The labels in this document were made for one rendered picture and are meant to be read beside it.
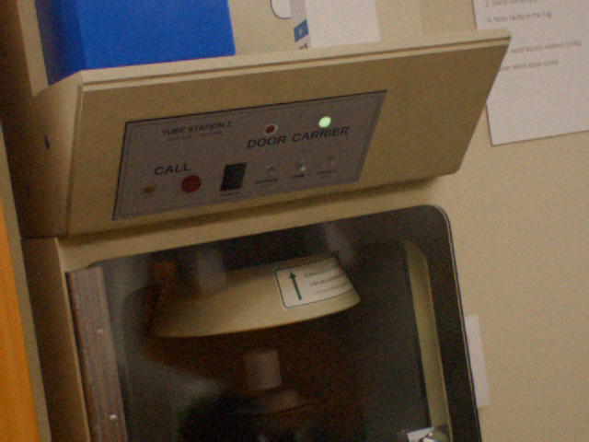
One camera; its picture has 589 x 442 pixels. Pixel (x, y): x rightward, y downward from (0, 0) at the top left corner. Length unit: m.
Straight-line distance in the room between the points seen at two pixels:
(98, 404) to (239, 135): 0.21
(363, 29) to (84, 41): 0.21
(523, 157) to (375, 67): 0.75
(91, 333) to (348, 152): 0.22
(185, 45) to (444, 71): 0.20
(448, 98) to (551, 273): 0.72
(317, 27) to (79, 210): 0.21
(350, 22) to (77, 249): 0.25
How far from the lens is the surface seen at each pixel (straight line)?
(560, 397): 1.58
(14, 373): 0.74
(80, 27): 0.74
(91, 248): 0.84
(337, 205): 0.91
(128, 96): 0.74
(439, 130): 0.89
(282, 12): 0.91
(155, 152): 0.78
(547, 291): 1.56
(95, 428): 0.83
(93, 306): 0.83
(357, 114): 0.83
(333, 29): 0.83
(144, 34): 0.75
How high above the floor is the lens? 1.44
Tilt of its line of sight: 3 degrees down
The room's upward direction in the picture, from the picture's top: 8 degrees counter-clockwise
